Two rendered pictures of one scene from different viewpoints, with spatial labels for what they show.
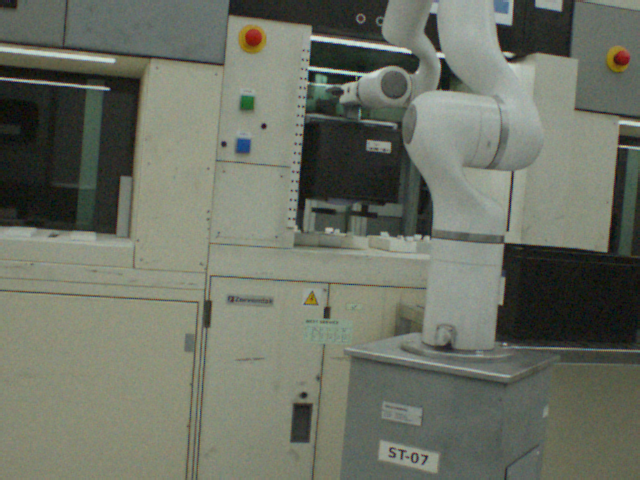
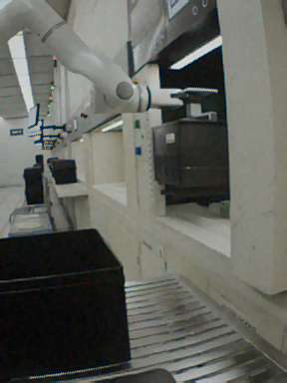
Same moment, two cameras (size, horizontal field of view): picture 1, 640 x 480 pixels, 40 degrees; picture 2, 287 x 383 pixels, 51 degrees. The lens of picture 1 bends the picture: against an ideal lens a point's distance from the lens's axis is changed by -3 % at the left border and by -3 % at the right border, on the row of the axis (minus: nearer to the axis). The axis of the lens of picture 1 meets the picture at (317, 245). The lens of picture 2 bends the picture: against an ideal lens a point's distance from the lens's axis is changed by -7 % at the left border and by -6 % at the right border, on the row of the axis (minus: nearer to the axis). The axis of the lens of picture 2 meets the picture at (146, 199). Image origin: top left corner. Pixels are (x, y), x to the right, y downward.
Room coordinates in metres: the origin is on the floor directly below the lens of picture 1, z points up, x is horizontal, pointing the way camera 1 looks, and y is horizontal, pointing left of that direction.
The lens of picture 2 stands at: (2.01, -1.03, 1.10)
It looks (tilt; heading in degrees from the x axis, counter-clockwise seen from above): 8 degrees down; 87
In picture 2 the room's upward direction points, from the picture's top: 3 degrees counter-clockwise
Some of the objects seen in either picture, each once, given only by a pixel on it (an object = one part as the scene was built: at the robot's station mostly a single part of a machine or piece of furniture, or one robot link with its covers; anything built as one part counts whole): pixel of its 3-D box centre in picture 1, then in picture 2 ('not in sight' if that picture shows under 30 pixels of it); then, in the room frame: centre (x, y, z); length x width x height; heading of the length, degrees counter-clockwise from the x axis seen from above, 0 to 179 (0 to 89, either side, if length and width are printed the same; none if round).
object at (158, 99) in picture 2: (365, 93); (160, 98); (2.12, -0.08, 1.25); 0.11 x 0.10 x 0.07; 14
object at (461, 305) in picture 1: (462, 296); not in sight; (1.45, -0.25, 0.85); 0.19 x 0.19 x 0.18
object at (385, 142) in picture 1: (348, 152); (194, 143); (2.22, -0.06, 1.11); 0.24 x 0.20 x 0.32; 104
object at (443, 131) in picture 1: (455, 165); not in sight; (1.45, -0.21, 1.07); 0.19 x 0.12 x 0.24; 103
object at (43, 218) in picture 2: not in sight; (34, 241); (0.97, 2.17, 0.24); 0.97 x 0.52 x 0.48; 107
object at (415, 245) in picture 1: (413, 243); not in sight; (2.48, -0.27, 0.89); 0.22 x 0.21 x 0.04; 15
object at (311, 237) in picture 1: (320, 236); (249, 207); (2.42, -0.01, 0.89); 0.22 x 0.21 x 0.04; 15
